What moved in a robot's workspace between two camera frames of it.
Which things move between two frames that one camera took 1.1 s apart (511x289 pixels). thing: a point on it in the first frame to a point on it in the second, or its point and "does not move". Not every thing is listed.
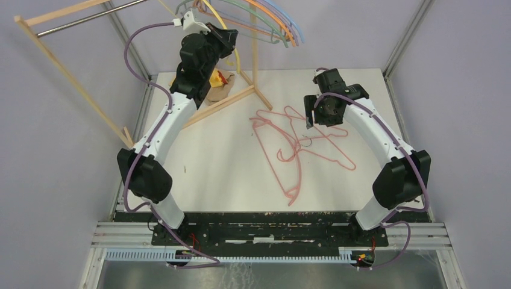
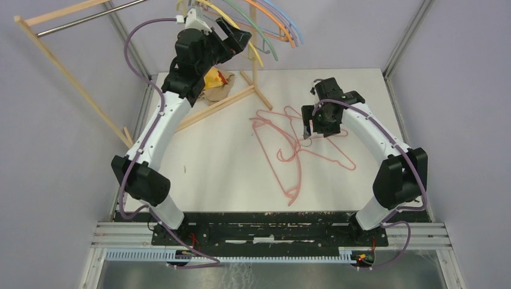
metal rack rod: x=53 y=30 does not move
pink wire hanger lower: x=309 y=152 does not move
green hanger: x=259 y=18 to x=257 y=27
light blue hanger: x=277 y=7 does not move
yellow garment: x=217 y=79 does not move
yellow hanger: x=223 y=23 to x=179 y=3
